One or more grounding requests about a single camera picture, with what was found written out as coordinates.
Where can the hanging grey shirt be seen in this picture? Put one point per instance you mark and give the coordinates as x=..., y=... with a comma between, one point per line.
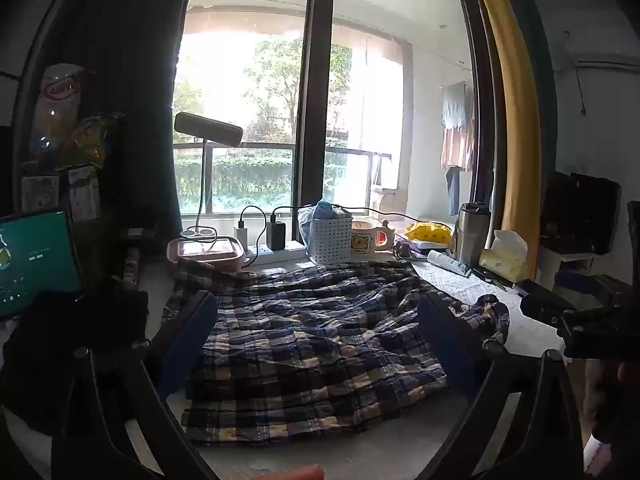
x=454, y=105

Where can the yellow tissue pack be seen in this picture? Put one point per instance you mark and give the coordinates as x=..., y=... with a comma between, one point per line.
x=500, y=260

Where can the bear print mug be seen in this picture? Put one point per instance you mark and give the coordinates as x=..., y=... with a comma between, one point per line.
x=362, y=240

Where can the white red snack bag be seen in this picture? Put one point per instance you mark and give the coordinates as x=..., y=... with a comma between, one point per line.
x=60, y=95

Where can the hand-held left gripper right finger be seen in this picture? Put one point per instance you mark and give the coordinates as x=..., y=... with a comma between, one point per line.
x=447, y=350

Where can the small white box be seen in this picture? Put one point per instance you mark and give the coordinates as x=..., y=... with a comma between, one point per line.
x=84, y=194
x=39, y=194

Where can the dark window frame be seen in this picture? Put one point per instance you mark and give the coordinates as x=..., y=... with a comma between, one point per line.
x=312, y=110

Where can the person's left hand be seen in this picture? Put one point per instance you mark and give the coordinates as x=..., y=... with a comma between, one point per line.
x=297, y=473

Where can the white desk lamp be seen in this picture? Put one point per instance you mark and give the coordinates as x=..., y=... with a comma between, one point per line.
x=207, y=127

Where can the clear bluish plastic bag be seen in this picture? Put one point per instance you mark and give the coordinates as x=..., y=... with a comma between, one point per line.
x=304, y=227

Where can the white textured tablecloth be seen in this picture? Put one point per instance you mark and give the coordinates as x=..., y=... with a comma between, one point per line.
x=465, y=287

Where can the blue roll in basket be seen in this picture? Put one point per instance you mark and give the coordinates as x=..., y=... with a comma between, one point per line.
x=324, y=209

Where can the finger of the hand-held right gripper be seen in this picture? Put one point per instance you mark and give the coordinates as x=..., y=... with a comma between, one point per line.
x=542, y=308
x=595, y=335

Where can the tablet with green screen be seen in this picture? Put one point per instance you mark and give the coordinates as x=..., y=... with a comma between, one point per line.
x=35, y=260

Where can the white perforated basket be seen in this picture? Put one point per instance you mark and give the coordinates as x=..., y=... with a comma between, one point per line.
x=330, y=240

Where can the white tube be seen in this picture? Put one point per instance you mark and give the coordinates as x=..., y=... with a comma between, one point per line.
x=445, y=261

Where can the white power strip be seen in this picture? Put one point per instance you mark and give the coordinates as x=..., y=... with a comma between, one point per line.
x=292, y=250

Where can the plaid checked shirt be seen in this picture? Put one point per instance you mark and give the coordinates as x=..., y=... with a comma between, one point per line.
x=310, y=340

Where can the white charger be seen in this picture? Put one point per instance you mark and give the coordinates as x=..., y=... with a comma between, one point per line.
x=241, y=237

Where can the yellow cloth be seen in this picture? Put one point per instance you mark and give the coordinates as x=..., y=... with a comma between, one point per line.
x=427, y=232

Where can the balcony railing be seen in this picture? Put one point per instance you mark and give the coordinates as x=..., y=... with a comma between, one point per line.
x=260, y=146

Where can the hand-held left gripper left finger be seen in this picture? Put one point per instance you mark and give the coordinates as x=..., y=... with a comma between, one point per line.
x=182, y=345

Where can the white air conditioner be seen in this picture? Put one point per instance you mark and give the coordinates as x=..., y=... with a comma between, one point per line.
x=605, y=62

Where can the hanging striped cloth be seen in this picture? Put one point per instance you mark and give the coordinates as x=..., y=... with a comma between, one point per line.
x=457, y=147

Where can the yellow curtain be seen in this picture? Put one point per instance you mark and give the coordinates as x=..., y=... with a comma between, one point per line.
x=515, y=110

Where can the hanging dark cloth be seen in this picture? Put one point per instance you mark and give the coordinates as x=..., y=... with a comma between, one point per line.
x=452, y=190

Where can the dark teal curtain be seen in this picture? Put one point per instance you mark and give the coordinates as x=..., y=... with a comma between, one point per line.
x=135, y=85
x=542, y=60

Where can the person's right hand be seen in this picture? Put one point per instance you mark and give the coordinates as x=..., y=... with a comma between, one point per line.
x=627, y=375

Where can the steel thermos bottle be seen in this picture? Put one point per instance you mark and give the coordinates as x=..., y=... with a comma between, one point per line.
x=472, y=237

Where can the yellow green snack bag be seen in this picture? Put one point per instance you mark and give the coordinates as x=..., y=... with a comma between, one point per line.
x=92, y=140

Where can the black charger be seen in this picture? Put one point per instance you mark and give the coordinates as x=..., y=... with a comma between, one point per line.
x=276, y=235

